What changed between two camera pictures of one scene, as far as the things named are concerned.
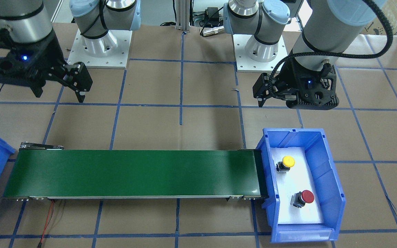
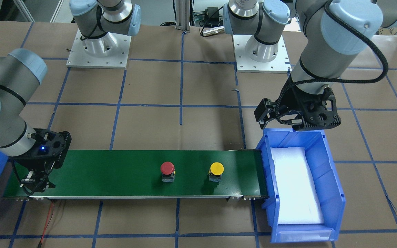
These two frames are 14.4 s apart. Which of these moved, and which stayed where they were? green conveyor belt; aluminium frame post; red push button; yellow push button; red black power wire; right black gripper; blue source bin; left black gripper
Moved: right black gripper; yellow push button; red push button; left black gripper
Stayed: green conveyor belt; blue source bin; aluminium frame post; red black power wire
